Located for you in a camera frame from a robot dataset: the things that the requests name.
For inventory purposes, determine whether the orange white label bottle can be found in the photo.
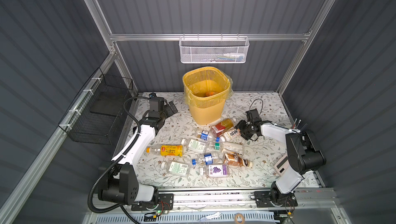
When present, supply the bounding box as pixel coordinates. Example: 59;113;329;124
216;128;240;143

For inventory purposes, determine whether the brown coffee label bottle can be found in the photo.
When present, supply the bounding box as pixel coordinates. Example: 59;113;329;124
223;153;253;168

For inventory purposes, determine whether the yellow label juice bottle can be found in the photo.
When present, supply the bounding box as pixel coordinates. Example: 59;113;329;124
146;145;184;157

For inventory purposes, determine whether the orange label clear bottle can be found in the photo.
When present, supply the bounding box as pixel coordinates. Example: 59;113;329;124
205;91;218;97

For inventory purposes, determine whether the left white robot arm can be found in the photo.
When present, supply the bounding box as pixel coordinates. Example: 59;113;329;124
97;93;177;205

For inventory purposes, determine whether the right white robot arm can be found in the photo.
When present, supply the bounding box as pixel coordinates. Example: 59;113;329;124
235;109;326;207

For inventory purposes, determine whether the yellow plastic waste bin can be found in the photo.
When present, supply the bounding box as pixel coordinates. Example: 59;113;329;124
182;66;231;126

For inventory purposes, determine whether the yellow bin liner bag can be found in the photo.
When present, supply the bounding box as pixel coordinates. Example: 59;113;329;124
183;66;233;109

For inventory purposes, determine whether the red yellow tea bottle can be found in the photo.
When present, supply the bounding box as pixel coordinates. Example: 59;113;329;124
211;117;237;137

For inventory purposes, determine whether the blue label bottle upper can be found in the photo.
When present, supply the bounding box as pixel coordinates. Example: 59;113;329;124
196;129;218;142

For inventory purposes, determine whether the blue label bottle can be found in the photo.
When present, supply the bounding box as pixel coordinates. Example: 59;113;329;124
191;152;221;166
196;129;218;142

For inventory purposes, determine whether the pink calculator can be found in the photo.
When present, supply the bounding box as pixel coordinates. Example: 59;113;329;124
274;154;289;176

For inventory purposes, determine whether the blue label bottle lower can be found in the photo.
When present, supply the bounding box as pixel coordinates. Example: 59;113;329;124
191;152;221;166

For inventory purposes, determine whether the green label bottle upper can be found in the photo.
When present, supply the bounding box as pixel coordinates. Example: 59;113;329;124
181;138;206;154

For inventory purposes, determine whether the green label bottle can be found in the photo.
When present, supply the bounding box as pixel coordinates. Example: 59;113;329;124
161;161;190;177
181;138;206;154

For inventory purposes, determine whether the floral table mat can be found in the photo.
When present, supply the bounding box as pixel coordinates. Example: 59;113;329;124
134;92;291;188

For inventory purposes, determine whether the purple grape label bottle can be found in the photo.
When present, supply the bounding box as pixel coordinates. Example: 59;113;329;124
199;164;230;178

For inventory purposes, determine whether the green label bottle lower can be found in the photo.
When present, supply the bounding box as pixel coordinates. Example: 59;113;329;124
161;161;190;177

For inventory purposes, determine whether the white tube in basket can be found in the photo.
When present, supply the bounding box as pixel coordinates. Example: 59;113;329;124
223;53;245;61

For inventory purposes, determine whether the tape roll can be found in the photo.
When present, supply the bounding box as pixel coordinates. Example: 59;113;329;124
234;213;245;224

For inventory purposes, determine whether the black wire side basket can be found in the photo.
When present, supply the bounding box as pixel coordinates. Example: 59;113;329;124
58;70;134;145

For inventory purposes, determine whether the white wire wall basket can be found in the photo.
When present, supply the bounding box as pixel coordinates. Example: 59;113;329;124
178;35;250;64

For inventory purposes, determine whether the black corrugated cable hose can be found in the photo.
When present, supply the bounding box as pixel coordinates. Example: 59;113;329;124
87;96;152;214

